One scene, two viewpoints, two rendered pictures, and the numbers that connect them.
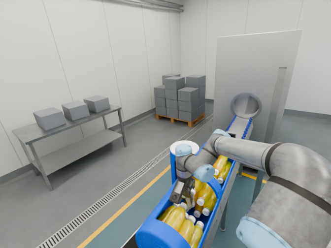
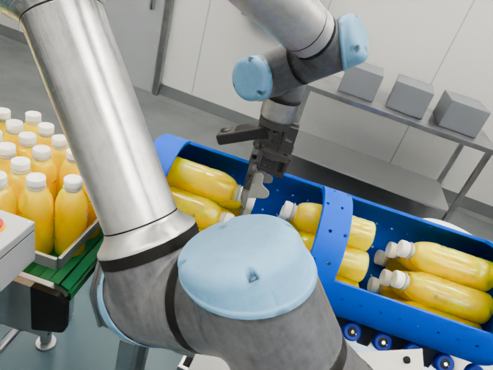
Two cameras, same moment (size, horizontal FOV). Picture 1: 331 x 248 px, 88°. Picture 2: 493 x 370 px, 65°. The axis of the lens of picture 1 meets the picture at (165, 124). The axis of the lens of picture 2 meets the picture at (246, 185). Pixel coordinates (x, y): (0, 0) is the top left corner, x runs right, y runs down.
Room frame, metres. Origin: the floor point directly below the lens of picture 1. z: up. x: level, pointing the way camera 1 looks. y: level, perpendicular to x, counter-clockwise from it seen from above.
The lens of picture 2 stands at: (0.22, -0.72, 1.63)
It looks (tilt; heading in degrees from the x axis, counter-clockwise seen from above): 30 degrees down; 58
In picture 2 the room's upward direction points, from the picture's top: 17 degrees clockwise
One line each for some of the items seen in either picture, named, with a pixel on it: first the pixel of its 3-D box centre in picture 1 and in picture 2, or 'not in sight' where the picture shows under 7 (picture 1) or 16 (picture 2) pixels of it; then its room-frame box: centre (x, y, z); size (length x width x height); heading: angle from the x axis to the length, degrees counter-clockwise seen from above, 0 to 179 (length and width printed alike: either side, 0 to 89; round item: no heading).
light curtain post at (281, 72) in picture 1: (265, 152); not in sight; (1.48, -1.02, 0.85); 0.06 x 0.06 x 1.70; 56
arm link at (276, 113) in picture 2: (183, 170); (279, 109); (0.65, -0.07, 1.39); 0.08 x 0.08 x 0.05
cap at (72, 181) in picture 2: not in sight; (72, 183); (0.27, 0.07, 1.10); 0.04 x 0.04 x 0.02
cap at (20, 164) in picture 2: not in sight; (20, 165); (0.16, 0.15, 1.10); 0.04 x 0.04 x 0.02
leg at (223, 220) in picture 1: (224, 209); not in sight; (1.25, -0.56, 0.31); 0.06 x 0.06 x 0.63; 56
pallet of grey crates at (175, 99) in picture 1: (179, 98); not in sight; (4.62, -0.45, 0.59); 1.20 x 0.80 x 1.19; 50
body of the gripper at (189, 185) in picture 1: (185, 182); (272, 144); (0.65, -0.08, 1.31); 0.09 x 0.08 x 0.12; 146
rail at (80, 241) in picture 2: not in sight; (105, 215); (0.35, 0.12, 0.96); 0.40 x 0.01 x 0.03; 56
